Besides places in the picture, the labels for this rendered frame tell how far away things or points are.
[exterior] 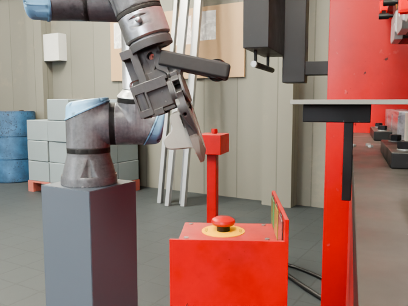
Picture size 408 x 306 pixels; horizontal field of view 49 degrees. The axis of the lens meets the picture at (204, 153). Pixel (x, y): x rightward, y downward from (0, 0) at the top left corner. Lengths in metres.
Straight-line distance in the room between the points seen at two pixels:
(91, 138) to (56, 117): 3.85
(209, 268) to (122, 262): 0.69
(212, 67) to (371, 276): 0.47
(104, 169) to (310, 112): 0.55
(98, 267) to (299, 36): 1.69
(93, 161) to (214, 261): 0.66
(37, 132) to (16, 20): 2.26
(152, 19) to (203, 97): 4.19
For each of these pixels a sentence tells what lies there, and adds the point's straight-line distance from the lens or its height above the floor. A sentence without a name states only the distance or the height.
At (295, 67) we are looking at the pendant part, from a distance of 2.48.
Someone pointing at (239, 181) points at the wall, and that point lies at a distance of 4.76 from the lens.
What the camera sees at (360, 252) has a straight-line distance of 0.39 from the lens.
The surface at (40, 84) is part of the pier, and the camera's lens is 6.38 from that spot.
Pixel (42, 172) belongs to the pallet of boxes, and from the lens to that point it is 5.30.
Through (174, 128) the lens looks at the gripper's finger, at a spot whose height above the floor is 0.95.
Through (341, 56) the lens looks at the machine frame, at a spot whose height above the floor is 1.18.
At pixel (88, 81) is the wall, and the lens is 5.96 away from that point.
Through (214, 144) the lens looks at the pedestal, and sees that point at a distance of 2.74.
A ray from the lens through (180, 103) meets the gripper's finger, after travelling 0.70.
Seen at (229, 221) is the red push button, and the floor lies 0.80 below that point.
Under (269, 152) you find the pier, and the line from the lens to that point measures 4.40.
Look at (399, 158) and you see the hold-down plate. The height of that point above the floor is 0.89.
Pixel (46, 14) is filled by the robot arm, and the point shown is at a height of 1.15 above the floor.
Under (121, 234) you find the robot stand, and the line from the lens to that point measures 1.27.
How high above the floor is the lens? 0.99
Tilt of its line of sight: 6 degrees down
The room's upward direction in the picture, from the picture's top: straight up
